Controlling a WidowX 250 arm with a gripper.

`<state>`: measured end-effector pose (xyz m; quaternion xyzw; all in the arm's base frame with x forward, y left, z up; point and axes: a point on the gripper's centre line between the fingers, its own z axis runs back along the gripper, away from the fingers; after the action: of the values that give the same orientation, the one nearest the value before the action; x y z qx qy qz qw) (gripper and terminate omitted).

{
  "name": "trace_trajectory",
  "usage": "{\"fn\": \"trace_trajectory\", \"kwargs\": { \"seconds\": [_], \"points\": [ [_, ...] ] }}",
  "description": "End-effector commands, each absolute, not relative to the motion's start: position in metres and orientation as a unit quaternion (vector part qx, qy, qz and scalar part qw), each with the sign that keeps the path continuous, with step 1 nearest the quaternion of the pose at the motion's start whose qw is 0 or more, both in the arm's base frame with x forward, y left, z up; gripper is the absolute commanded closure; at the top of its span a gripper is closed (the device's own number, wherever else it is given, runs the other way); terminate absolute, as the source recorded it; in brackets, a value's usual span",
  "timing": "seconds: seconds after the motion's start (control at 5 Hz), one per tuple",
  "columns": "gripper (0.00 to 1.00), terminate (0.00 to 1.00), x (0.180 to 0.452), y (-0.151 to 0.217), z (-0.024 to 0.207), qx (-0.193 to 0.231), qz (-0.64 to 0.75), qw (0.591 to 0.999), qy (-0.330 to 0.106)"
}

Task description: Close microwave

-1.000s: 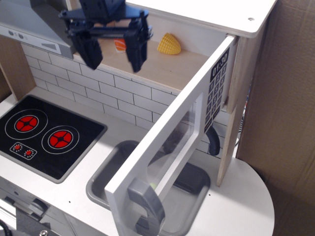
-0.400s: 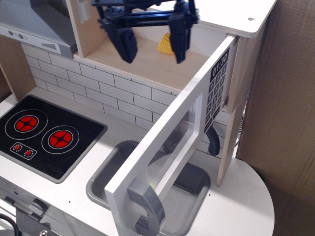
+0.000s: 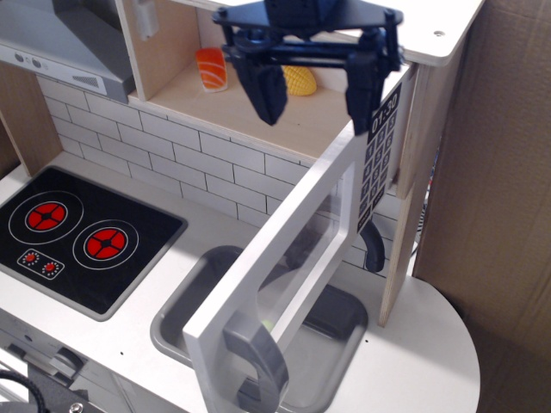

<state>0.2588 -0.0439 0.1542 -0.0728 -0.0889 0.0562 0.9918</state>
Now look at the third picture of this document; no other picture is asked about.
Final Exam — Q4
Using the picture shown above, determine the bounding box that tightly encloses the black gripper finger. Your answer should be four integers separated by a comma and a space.
344, 29, 402, 136
233, 59, 288, 126

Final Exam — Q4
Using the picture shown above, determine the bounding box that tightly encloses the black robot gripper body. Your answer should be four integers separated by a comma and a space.
213, 1, 403, 69

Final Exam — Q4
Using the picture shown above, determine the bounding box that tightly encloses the white toy microwave door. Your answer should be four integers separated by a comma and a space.
183, 73, 412, 412

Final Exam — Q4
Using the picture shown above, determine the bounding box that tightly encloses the wooden microwave cabinet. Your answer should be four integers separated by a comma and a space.
116, 1, 482, 325

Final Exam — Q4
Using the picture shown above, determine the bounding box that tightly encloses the yellow toy corn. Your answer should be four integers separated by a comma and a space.
282, 65, 318, 96

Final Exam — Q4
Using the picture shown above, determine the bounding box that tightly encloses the orange salmon sushi toy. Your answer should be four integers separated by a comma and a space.
195, 47, 227, 93

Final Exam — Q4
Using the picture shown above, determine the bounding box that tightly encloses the dark grey toy faucet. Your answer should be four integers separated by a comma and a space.
360, 220, 386, 273

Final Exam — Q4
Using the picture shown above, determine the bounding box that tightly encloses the grey range hood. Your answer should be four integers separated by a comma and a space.
1, 1, 135, 104

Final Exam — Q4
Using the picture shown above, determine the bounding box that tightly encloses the brown cardboard panel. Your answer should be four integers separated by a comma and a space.
412, 0, 551, 345

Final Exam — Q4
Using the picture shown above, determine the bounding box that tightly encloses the black toy stovetop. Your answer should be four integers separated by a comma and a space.
1, 167, 188, 322

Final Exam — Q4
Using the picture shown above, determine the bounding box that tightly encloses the grey toy sink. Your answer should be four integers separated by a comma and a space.
151, 245, 368, 412

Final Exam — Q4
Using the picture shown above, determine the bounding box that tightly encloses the grey oven knob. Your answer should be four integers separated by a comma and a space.
49, 348, 84, 380

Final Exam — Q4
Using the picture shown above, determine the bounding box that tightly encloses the grey microwave door handle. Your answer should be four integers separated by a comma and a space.
223, 312, 289, 412

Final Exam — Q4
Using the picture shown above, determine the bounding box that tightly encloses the black cable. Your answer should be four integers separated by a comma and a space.
0, 368, 49, 413

